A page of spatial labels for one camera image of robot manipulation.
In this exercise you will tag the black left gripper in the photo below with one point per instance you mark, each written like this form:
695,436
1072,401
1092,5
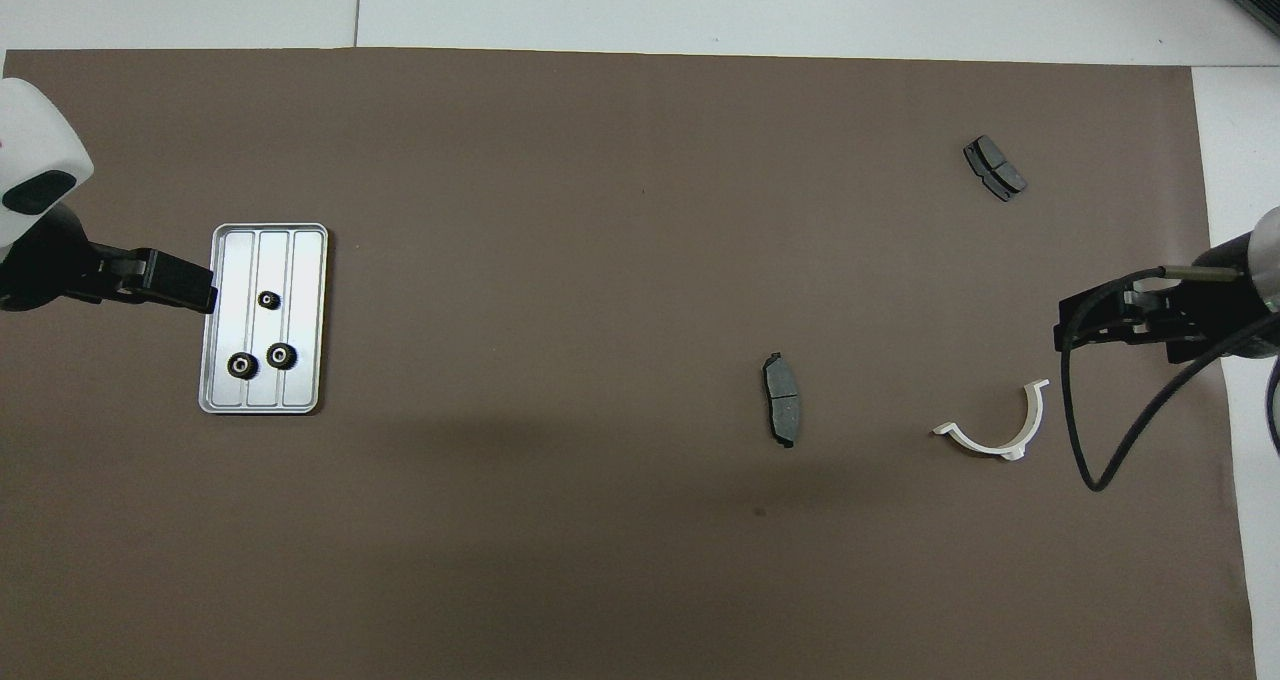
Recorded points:
50,260

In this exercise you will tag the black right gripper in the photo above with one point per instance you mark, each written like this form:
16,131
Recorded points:
1210,310

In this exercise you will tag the small black bearing gear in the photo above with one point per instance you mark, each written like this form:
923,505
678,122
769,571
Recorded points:
268,300

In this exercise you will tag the large black bearing gear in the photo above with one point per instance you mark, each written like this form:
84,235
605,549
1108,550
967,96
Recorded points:
243,365
283,356

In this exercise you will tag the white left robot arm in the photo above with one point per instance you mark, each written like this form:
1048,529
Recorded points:
30,140

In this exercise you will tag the silver metal compartment tray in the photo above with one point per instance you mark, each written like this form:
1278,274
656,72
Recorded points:
300,260

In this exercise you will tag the short dark grey brake pad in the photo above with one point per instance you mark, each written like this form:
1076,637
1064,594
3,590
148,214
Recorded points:
1000,168

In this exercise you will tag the long dark grey brake pad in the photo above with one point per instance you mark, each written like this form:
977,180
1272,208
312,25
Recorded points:
783,405

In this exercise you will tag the brown table mat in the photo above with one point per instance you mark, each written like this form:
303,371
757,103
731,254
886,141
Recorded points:
600,260

